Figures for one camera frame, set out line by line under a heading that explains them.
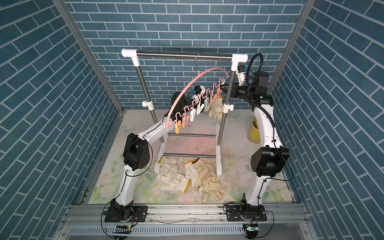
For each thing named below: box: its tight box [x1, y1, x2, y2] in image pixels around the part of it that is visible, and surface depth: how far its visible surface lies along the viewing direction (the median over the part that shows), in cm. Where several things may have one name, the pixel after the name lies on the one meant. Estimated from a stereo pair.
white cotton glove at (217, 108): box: [208, 96, 224, 120], surface depth 86 cm
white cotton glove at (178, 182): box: [157, 173, 192, 194], surface depth 84 cm
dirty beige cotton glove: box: [192, 158, 226, 203], surface depth 84 cm
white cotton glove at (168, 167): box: [159, 156, 185, 184], surface depth 88 cm
